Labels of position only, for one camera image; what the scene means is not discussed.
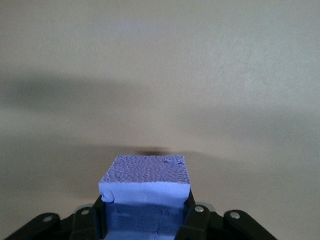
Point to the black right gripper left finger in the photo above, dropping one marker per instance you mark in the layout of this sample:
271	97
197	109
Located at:
100	222

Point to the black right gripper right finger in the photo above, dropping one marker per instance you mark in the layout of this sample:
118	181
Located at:
192	222

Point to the purple foam block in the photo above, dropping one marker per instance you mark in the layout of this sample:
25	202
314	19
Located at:
147	175

